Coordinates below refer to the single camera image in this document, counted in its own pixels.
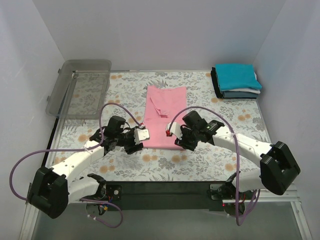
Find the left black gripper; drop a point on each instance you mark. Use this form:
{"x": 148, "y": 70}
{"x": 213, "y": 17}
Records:
{"x": 131, "y": 144}

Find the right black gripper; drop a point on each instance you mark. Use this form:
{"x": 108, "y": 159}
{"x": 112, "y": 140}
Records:
{"x": 184, "y": 139}

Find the pink t shirt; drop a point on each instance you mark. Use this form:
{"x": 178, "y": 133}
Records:
{"x": 162, "y": 105}

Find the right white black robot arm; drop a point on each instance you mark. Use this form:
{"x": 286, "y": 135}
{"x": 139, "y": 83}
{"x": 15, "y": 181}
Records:
{"x": 277, "y": 167}

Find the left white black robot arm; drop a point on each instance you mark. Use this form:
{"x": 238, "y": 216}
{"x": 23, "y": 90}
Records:
{"x": 54, "y": 188}

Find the grey blue folded t shirt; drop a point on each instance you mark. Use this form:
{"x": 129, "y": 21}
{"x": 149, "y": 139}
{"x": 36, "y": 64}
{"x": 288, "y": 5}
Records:
{"x": 239, "y": 95}

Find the clear plastic bin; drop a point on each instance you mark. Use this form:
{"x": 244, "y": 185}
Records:
{"x": 80, "y": 89}

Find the teal folded t shirt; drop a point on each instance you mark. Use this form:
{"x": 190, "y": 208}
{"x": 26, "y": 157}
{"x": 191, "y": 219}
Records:
{"x": 224, "y": 68}

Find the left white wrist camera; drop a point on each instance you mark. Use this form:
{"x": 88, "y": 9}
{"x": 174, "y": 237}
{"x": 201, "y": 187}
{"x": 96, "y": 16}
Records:
{"x": 141, "y": 135}

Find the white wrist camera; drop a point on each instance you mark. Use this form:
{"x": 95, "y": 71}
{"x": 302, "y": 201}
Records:
{"x": 174, "y": 129}
{"x": 141, "y": 135}

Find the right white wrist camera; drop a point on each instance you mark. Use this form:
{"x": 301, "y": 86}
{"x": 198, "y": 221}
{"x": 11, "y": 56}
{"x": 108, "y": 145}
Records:
{"x": 174, "y": 129}

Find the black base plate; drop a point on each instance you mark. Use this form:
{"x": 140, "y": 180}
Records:
{"x": 166, "y": 195}

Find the aluminium frame rail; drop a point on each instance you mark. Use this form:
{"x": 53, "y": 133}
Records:
{"x": 172, "y": 216}

